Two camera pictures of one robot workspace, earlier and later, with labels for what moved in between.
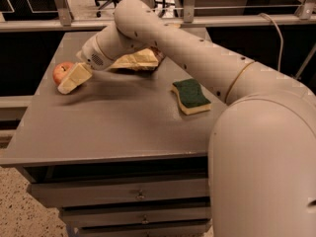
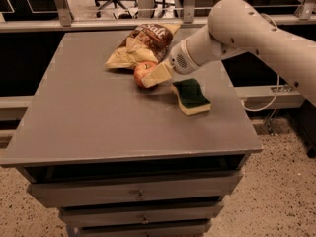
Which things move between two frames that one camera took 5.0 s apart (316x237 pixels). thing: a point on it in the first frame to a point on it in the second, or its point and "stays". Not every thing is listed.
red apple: [61, 71] to [142, 70]
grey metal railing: [61, 19] stays
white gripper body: [91, 54] to [178, 59]
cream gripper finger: [78, 74] to [157, 76]
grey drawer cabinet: [124, 154] stays
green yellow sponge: [192, 99] stays
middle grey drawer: [98, 216] stays
